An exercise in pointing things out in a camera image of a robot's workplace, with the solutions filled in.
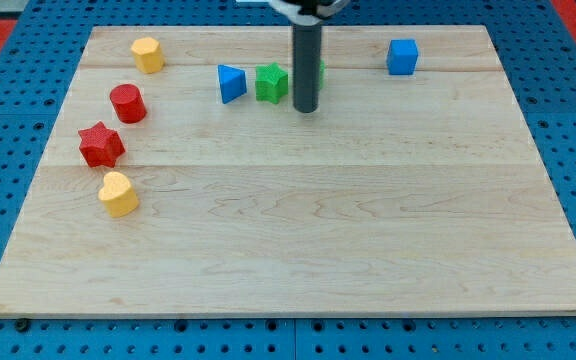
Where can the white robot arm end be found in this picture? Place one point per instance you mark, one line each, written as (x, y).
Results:
(308, 12)

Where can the yellow hexagon block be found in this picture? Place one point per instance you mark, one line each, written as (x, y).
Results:
(148, 55)

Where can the green star block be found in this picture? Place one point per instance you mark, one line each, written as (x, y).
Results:
(271, 83)

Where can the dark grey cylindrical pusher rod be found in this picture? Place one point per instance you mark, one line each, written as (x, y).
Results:
(306, 59)

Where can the red cylinder block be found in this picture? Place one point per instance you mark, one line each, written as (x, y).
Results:
(128, 104)

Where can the light wooden board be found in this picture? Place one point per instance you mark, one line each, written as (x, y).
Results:
(418, 195)

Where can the yellow heart block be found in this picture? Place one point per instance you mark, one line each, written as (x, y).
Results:
(118, 195)

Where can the blue triangle block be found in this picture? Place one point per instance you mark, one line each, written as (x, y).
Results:
(232, 82)

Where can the green circle block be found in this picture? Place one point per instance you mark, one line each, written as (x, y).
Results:
(322, 69)

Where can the blue cube block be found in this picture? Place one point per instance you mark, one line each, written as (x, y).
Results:
(402, 57)

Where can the red star block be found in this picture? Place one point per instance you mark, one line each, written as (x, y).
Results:
(100, 146)

